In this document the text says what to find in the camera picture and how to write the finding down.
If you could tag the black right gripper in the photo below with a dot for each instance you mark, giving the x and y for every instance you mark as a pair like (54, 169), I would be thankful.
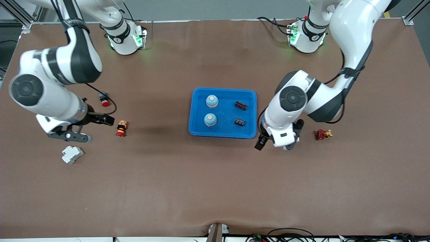
(93, 117)

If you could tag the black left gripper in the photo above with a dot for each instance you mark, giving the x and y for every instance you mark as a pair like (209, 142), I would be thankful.
(261, 142)

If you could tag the black electrolytic capacitor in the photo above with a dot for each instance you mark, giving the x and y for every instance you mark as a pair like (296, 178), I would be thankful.
(239, 122)

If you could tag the dark brown electrolytic capacitor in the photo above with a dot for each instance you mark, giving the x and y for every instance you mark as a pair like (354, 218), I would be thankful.
(240, 105)

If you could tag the blue call bell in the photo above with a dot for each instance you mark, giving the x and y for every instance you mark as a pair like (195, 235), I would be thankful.
(212, 101)
(210, 120)

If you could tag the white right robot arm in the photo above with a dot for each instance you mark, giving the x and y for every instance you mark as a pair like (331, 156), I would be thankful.
(50, 101)

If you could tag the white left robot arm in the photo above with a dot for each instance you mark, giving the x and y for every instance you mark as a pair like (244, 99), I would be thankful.
(278, 114)

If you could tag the blue plastic tray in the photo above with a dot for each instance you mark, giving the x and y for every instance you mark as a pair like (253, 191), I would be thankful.
(225, 114)

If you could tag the red mushroom stop button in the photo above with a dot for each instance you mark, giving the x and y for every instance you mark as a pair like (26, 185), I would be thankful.
(104, 100)

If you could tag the white circuit breaker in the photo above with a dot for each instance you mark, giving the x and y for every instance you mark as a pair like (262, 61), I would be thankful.
(71, 154)

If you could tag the brown table mat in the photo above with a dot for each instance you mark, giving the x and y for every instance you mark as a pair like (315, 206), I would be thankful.
(215, 185)

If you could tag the red orange push button switch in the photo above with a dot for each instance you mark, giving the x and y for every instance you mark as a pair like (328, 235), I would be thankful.
(121, 129)

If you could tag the grey metal table bracket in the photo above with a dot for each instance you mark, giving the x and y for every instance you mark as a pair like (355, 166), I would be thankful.
(216, 233)

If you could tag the aluminium frame profile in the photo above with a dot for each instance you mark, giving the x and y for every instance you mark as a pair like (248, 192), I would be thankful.
(25, 20)
(408, 21)

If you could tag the white table edge rail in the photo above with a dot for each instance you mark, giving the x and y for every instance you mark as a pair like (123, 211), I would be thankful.
(50, 240)

